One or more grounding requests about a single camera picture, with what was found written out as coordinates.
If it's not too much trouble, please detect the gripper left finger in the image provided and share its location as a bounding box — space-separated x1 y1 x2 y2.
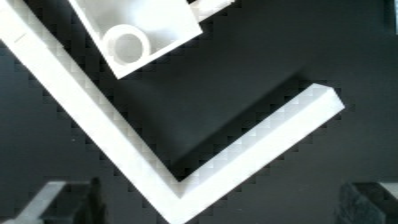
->
0 178 107 224

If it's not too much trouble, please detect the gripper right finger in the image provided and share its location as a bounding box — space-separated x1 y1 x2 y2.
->
335 182 398 224

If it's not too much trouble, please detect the white chair seat part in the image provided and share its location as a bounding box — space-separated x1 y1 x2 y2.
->
68 0 235 79

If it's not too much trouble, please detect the white U-shaped fence frame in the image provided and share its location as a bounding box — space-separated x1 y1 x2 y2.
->
0 0 345 224

